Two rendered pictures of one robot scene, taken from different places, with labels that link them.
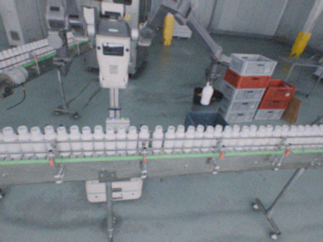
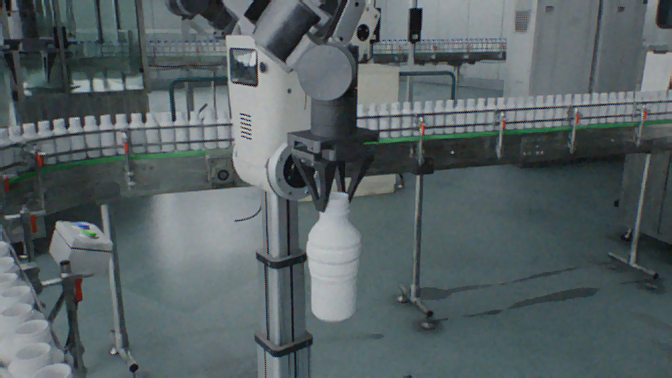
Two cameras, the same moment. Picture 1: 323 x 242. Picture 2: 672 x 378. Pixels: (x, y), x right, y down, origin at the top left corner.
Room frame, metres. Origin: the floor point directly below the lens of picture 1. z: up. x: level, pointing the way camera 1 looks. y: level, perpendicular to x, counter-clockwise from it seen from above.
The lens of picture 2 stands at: (1.06, -0.94, 1.51)
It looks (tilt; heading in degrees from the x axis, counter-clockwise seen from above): 16 degrees down; 68
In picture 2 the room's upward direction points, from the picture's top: straight up
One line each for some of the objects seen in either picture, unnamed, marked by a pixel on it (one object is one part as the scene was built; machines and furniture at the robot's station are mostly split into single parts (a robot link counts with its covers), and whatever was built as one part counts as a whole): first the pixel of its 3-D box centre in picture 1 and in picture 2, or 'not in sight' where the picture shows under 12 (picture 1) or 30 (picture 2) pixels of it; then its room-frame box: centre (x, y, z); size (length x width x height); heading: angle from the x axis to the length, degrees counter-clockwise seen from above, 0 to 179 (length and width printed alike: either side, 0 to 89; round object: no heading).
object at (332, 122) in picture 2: (214, 69); (333, 117); (1.32, -0.30, 1.41); 0.10 x 0.07 x 0.07; 18
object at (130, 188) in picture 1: (115, 163); not in sight; (1.44, 0.42, 0.24); 0.68 x 0.53 x 0.41; 14
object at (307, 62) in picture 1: (296, 75); not in sight; (4.90, -3.16, 0.49); 1.05 x 0.55 x 0.99; 104
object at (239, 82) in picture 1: (246, 77); not in sight; (3.24, -1.32, 0.78); 0.61 x 0.41 x 0.22; 111
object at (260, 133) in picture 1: (257, 137); not in sight; (1.05, -0.64, 1.08); 0.06 x 0.06 x 0.17
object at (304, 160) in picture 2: (211, 79); (329, 174); (1.31, -0.30, 1.34); 0.07 x 0.07 x 0.09; 18
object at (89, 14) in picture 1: (89, 16); (656, 74); (4.45, 1.79, 1.22); 0.23 x 0.04 x 0.32; 86
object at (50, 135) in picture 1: (52, 140); not in sight; (0.75, 0.55, 1.08); 0.06 x 0.06 x 0.17
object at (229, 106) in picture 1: (237, 101); not in sight; (3.23, -1.31, 0.33); 0.61 x 0.41 x 0.22; 110
